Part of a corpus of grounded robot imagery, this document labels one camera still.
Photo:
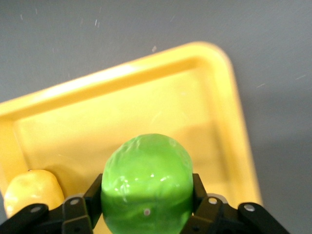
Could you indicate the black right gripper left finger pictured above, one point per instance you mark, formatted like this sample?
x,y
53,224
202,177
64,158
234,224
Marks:
x,y
73,214

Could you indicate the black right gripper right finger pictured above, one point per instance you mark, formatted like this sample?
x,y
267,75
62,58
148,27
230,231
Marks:
x,y
219,217

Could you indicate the yellow potato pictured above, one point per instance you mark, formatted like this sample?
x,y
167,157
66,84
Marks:
x,y
31,190

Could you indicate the yellow plastic tray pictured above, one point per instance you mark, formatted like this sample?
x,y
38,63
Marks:
x,y
136,102

